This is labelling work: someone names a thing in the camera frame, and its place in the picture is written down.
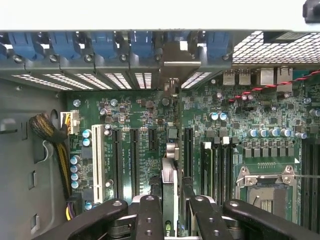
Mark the white expansion slot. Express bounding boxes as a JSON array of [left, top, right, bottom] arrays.
[[91, 124, 104, 205]]

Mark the black RAM slot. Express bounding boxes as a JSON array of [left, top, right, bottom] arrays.
[[301, 139, 310, 231], [231, 136, 241, 201], [309, 139, 318, 233], [221, 136, 231, 207], [214, 137, 223, 206]]

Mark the grey metal PC case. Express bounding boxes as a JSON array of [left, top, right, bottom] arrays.
[[0, 29, 320, 240]]

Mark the white power connector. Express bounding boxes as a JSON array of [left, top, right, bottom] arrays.
[[60, 110, 80, 136]]

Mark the green motherboard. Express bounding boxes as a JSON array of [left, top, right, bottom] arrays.
[[66, 66, 320, 240]]

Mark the silver ethernet port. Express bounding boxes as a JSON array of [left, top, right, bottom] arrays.
[[276, 66, 294, 86]]

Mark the black short expansion slot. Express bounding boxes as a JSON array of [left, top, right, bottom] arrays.
[[149, 128, 159, 151]]

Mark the red black twisted wire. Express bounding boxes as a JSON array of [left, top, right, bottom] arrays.
[[228, 71, 320, 103]]

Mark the black knob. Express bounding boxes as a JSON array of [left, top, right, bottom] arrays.
[[302, 0, 320, 25]]

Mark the sleeved power cable bundle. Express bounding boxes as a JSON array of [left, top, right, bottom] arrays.
[[28, 112, 81, 222]]

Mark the silver USB port block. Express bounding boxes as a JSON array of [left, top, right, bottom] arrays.
[[223, 69, 238, 86], [238, 69, 252, 86], [259, 67, 276, 86]]

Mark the CPU socket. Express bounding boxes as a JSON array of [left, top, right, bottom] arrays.
[[236, 164, 299, 226]]

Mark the blue card retention clip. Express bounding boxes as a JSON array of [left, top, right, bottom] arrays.
[[129, 31, 154, 61], [91, 31, 119, 61], [206, 31, 231, 61], [8, 31, 45, 61], [49, 31, 81, 61]]

